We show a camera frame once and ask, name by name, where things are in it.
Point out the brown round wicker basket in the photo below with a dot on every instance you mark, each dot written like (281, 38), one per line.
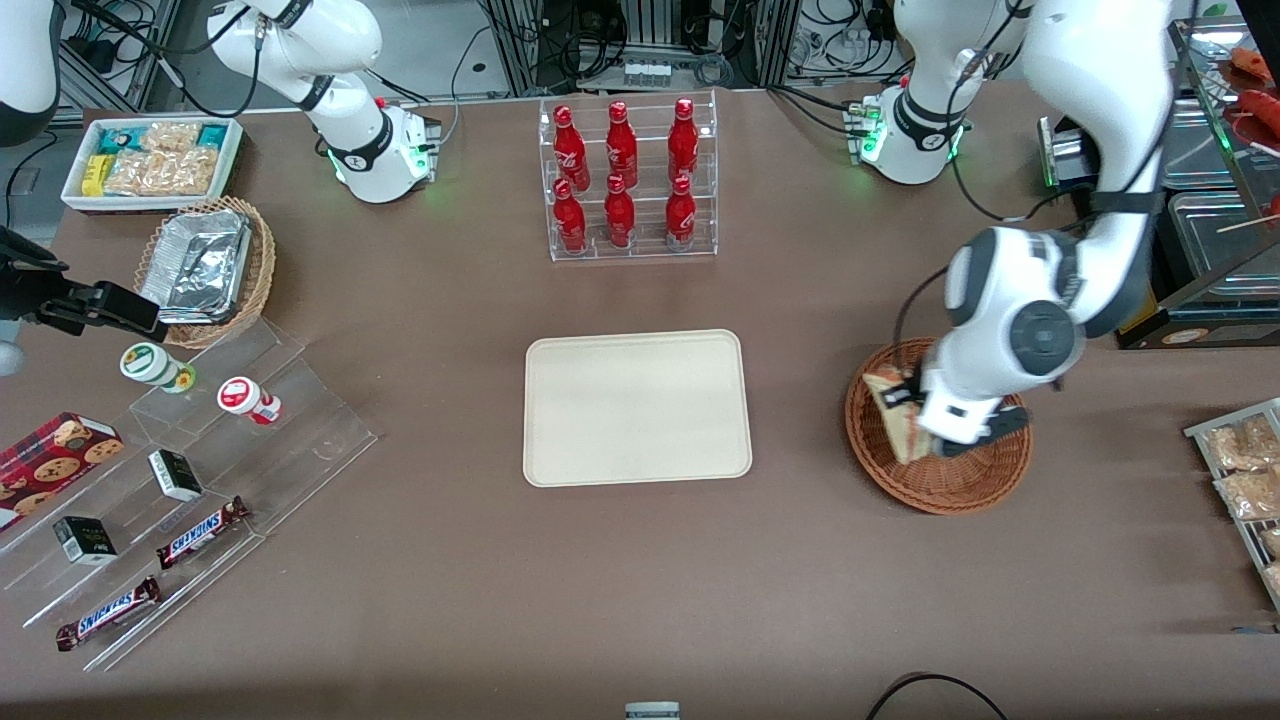
(960, 485)

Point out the large clear peanut snack bag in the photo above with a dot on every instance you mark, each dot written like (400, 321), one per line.
(165, 173)

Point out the small black carton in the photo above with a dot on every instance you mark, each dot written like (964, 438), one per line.
(176, 475)
(85, 540)

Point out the Snickers chocolate bar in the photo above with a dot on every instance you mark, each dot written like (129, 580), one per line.
(200, 532)
(108, 613)

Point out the red lid yogurt cup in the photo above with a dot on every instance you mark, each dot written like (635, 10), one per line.
(243, 397)

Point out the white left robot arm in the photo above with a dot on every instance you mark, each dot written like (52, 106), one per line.
(1090, 100)

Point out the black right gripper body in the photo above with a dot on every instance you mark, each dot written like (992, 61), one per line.
(22, 291)

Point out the steel food pan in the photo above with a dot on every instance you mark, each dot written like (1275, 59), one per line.
(1200, 145)
(1215, 245)

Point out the small clear peanut snack bag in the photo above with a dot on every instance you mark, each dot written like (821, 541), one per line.
(170, 137)

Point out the triangular sandwich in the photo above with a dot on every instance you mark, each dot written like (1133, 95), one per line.
(895, 425)

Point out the small grey device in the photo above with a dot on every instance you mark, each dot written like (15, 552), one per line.
(652, 711)

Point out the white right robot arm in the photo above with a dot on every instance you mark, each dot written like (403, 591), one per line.
(350, 110)

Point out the red cola bottle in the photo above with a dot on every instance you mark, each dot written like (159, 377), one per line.
(683, 142)
(619, 216)
(570, 150)
(570, 220)
(681, 215)
(622, 148)

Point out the red plaid cookie box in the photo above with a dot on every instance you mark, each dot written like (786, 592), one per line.
(50, 462)

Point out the white plastic snack bin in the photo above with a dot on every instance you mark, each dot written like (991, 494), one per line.
(72, 190)

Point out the yellow snack packet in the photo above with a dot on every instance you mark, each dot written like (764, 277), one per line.
(94, 176)

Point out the aluminium equipment frame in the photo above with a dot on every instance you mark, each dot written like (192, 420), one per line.
(650, 30)

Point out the tan wicker basket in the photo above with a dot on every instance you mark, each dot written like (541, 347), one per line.
(262, 270)

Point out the black heated display case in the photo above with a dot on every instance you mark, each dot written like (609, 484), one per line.
(1200, 325)

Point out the green lid yogurt cup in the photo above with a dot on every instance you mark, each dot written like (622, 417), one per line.
(150, 364)

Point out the clear acrylic bottle rack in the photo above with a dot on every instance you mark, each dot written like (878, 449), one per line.
(650, 240)

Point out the silver foil container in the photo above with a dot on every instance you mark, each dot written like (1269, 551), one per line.
(198, 268)

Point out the teal snack packet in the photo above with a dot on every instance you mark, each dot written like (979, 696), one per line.
(212, 136)
(118, 140)

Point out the cream plastic tray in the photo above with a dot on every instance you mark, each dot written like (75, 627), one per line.
(636, 408)

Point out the clear bag of crackers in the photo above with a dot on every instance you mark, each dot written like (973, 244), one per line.
(1272, 542)
(1240, 445)
(1250, 495)
(1274, 580)

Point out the clear acrylic stepped display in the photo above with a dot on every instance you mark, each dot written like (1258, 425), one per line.
(300, 440)

